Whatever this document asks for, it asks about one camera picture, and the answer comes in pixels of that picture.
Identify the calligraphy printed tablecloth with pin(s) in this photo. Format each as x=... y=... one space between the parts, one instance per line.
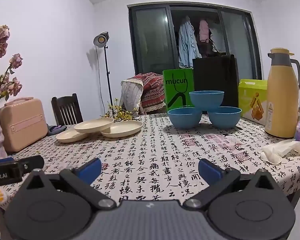
x=150 y=155

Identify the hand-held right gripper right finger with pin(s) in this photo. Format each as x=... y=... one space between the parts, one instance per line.
x=208 y=170

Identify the yellow flower branch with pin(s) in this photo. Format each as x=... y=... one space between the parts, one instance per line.
x=121 y=113

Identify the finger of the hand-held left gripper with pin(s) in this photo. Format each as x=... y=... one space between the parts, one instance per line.
x=1 y=160
x=32 y=163

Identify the yellow-green snack box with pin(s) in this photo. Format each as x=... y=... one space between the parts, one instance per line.
x=252 y=100

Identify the studio lamp on stand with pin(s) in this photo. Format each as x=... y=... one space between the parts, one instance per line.
x=101 y=40

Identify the blue bowl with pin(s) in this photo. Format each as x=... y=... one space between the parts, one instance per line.
x=185 y=118
x=225 y=118
x=206 y=100

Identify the black paper bag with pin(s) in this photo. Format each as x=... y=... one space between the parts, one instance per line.
x=215 y=75

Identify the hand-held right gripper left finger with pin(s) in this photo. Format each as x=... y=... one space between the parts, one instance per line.
x=91 y=168

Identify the dried pink roses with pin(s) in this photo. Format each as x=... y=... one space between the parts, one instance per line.
x=1 y=47

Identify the hanging pink garment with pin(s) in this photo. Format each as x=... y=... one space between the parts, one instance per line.
x=204 y=31

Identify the yellow thermos jug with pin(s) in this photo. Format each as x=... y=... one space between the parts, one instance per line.
x=281 y=97

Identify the white glove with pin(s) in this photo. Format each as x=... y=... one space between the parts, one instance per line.
x=282 y=148

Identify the white quilted cloth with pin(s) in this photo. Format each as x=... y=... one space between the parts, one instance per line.
x=131 y=95

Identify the dark framed sliding glass door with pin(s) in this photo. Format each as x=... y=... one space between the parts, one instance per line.
x=150 y=37

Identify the dark wooden chair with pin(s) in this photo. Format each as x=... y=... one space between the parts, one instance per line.
x=66 y=110

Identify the hanging light blue shirt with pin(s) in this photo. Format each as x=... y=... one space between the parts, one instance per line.
x=187 y=42

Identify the purple cloth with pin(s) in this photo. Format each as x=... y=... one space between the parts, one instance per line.
x=56 y=129

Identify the cream plate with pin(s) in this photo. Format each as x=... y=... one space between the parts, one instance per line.
x=123 y=129
x=93 y=125
x=68 y=137

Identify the green paper bag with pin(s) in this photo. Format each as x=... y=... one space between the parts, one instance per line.
x=176 y=85

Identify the pink hard case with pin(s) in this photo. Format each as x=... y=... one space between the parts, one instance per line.
x=22 y=125

